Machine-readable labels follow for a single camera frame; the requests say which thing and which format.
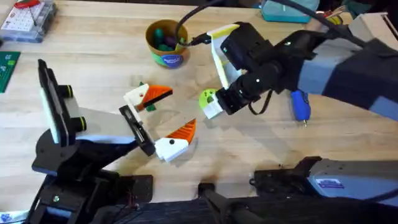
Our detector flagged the brown tub with toys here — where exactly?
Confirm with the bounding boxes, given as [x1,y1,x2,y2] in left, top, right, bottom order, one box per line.
[145,19,191,70]

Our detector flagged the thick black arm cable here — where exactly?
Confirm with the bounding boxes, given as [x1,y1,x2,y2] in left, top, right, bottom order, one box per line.
[276,0,371,47]

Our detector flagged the red-handled tool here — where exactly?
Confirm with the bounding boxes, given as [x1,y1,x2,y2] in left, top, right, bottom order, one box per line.
[13,0,41,9]

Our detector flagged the black rail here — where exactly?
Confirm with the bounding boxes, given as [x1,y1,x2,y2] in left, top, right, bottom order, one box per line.
[93,182,398,224]

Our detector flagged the left wrist black plate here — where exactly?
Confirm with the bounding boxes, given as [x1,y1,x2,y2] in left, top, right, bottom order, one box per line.
[37,58,88,147]

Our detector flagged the green board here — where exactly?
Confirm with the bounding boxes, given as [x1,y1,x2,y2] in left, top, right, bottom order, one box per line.
[0,51,21,94]

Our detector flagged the thin black camera cable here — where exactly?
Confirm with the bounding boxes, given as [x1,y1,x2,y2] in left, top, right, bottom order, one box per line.
[175,0,224,47]

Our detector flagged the short black cable loop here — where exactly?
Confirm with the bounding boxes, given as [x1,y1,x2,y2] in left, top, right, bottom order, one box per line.
[248,89,274,116]

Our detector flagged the right wrist pale plate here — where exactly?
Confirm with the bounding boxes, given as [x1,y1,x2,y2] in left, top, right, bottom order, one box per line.
[206,23,244,90]

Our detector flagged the green disc with holes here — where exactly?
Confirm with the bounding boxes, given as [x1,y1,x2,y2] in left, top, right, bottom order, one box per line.
[198,88,219,110]

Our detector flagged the pale wooden box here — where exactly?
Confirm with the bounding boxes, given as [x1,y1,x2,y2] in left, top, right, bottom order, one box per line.
[348,11,398,51]

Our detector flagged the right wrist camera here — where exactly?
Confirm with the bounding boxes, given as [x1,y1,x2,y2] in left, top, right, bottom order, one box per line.
[220,21,269,72]

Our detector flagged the blue electric screwdriver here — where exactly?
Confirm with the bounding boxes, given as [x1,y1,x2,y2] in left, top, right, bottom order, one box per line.
[290,89,312,128]

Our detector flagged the bundle of coloured wires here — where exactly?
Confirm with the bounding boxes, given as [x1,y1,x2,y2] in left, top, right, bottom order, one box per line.
[316,4,346,26]

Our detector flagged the teal box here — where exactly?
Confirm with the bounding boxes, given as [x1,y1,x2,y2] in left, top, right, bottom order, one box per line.
[260,0,320,24]

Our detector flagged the clear plastic parts box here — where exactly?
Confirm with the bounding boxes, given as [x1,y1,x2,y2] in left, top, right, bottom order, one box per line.
[0,0,58,44]

